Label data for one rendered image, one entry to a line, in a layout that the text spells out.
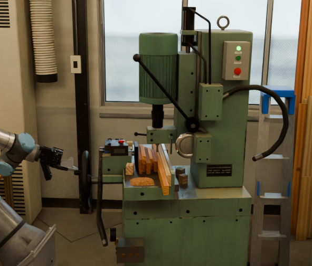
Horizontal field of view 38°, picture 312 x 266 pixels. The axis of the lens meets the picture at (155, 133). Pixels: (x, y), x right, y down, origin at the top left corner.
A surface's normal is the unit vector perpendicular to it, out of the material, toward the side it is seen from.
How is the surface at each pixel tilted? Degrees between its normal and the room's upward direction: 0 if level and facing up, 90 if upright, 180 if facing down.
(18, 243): 49
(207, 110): 90
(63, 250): 0
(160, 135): 90
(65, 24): 90
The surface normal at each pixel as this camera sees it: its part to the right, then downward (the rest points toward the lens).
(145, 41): -0.69, 0.19
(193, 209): 0.09, 0.27
